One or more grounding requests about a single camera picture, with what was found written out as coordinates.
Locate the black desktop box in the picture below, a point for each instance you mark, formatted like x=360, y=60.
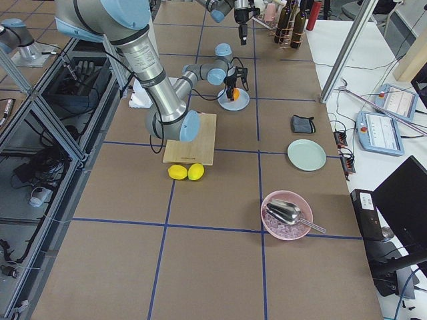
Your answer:
x=366, y=215

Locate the yellow lemon by board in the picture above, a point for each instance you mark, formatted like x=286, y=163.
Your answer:
x=177, y=172

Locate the yellow lemon near edge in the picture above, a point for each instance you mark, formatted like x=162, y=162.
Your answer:
x=195, y=172

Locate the dark green wine bottle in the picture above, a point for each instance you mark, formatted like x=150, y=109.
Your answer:
x=299, y=24

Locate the teach pendant tablet far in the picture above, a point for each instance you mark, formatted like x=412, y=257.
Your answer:
x=399, y=101

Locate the grey folded cloth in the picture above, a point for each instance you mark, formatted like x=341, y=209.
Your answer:
x=302, y=124

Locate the aluminium frame post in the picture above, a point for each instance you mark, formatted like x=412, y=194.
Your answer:
x=362, y=18

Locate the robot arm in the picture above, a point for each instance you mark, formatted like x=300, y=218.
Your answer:
x=220, y=9
x=125, y=24

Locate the metal ice scoop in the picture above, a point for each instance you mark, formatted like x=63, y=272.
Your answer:
x=290, y=214

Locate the orange fruit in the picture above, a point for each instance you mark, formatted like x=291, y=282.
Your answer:
x=235, y=94

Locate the black computer monitor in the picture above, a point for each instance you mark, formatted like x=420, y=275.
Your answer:
x=401, y=200

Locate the white wire cup rack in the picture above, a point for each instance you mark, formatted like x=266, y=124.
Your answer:
x=260, y=20

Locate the teach pendant tablet near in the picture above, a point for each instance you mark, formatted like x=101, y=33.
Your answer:
x=379, y=133

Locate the teach pendant tablet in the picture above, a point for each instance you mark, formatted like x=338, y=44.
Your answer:
x=379, y=133
x=399, y=101

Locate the pink cup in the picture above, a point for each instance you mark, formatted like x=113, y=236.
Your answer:
x=270, y=13

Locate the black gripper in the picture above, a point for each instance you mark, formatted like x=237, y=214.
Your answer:
x=229, y=82
x=240, y=12

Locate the pink bowl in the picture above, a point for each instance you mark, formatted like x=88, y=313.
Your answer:
x=291, y=197

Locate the copper wire bottle rack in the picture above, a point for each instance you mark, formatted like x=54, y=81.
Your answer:
x=291, y=35

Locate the light green plate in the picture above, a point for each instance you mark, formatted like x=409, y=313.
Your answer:
x=306, y=155

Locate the light blue plate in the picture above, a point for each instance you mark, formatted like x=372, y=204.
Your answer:
x=238, y=104

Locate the wooden cutting board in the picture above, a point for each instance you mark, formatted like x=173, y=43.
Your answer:
x=200, y=150

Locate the red bottle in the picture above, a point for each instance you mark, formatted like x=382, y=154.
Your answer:
x=313, y=16

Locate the clear ice cubes pile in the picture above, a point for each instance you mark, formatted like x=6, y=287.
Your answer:
x=283, y=230

